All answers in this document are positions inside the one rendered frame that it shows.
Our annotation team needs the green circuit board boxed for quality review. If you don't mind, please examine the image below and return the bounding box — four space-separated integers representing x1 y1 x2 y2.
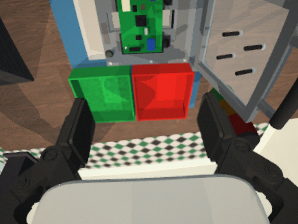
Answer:
117 0 163 54

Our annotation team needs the green bin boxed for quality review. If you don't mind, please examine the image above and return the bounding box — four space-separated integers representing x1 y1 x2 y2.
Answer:
68 65 135 123

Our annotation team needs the red bin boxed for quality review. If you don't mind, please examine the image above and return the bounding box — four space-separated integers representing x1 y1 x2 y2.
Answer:
132 63 195 121

